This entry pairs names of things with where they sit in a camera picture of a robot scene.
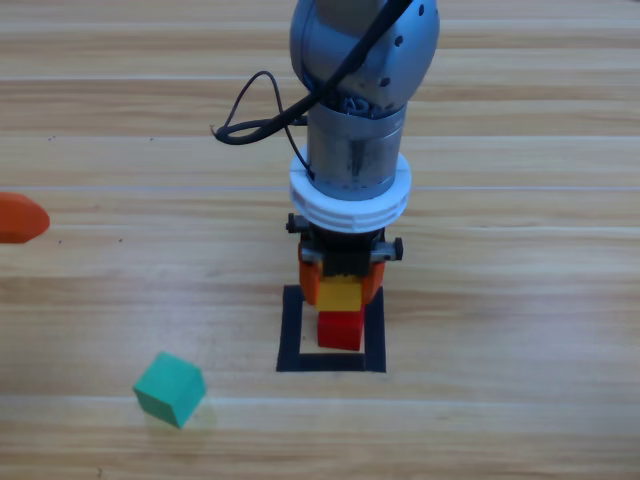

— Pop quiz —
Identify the yellow wooden block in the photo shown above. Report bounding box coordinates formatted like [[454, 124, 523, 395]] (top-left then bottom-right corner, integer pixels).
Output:
[[318, 276, 365, 313]]

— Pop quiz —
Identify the green wooden block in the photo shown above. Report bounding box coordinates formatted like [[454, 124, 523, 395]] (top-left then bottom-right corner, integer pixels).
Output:
[[132, 351, 207, 430]]

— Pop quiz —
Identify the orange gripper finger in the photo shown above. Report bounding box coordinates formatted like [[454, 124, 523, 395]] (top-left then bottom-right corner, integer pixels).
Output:
[[0, 192, 51, 245]]

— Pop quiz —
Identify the black tape square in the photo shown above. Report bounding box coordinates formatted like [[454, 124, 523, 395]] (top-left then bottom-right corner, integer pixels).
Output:
[[275, 284, 387, 374]]

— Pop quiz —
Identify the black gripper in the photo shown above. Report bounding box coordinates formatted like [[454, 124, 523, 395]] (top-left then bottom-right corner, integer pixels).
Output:
[[285, 212, 405, 308]]

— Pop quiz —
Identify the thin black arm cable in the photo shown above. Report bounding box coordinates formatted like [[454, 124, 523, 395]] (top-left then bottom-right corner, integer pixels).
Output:
[[224, 70, 317, 179]]

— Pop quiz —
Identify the red wooden block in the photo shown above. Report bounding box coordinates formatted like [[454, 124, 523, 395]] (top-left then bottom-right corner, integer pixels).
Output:
[[317, 309, 364, 351]]

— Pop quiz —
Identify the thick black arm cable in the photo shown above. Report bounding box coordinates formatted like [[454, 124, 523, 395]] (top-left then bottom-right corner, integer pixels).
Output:
[[209, 0, 416, 146]]

